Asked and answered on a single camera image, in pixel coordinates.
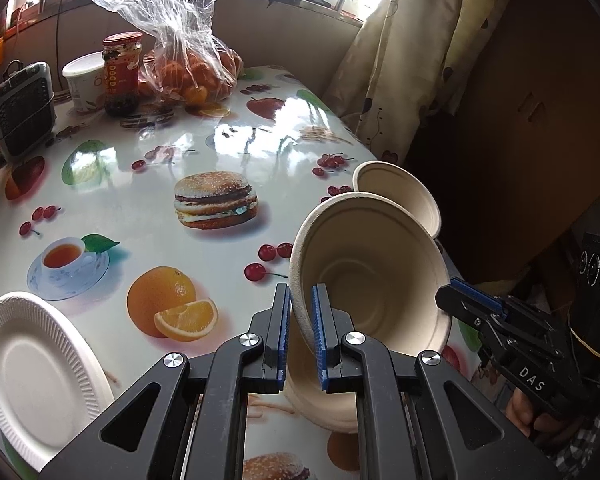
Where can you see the clear plastic bag of oranges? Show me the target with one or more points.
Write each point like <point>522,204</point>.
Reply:
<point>190,65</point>

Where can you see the person's right forearm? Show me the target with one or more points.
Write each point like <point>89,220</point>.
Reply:
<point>580,440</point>

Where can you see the white plastic tub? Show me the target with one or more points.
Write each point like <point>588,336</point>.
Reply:
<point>85,85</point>

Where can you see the glass jar with red label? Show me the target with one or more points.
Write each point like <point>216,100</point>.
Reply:
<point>122,75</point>

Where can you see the person's right hand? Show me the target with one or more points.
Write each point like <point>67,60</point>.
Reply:
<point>522,412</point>

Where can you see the white paper plate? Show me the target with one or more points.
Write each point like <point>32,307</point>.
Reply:
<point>35,370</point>

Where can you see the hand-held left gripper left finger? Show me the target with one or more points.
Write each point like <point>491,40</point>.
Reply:
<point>282,330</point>

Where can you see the grey fan heater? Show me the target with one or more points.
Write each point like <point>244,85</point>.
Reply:
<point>22,110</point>

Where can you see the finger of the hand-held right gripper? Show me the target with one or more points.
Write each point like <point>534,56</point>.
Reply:
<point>480,297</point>
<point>462,307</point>

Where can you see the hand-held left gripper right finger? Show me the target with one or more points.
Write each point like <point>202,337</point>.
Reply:
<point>319,335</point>

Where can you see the food print tablecloth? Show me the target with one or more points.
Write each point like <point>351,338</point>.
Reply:
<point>130,185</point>

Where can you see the brown wooden cabinet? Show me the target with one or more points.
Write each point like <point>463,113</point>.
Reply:
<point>530,185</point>

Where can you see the floral curtain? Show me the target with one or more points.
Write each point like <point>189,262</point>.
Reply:
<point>405,60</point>

